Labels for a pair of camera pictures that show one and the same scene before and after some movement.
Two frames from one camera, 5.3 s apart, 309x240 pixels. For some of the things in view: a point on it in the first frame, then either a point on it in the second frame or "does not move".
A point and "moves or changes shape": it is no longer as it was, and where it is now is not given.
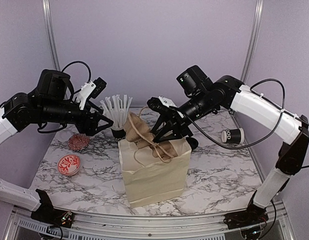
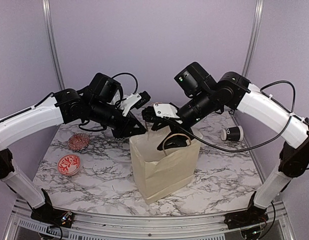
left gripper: [90, 128] → [124, 130]
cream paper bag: [151, 180] moves or changes shape
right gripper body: [179, 123] does not move
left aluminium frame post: [50, 29] does not move
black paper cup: [235, 136] moves or changes shape
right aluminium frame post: [253, 40] does not move
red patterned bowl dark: [78, 142] does not move
